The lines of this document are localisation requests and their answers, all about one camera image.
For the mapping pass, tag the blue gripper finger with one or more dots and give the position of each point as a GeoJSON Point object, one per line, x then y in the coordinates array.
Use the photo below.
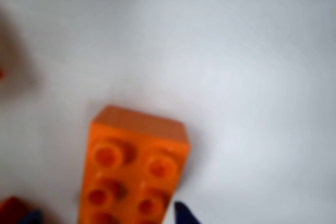
{"type": "Point", "coordinates": [32, 217]}
{"type": "Point", "coordinates": [185, 214]}

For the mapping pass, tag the orange 2x4 block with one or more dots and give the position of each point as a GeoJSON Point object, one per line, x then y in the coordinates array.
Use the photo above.
{"type": "Point", "coordinates": [136, 161]}

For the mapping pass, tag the red 2x4 block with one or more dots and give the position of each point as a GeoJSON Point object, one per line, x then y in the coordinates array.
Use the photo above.
{"type": "Point", "coordinates": [11, 209]}

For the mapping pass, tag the white foam board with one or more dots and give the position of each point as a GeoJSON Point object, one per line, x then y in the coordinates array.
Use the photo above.
{"type": "Point", "coordinates": [223, 64]}

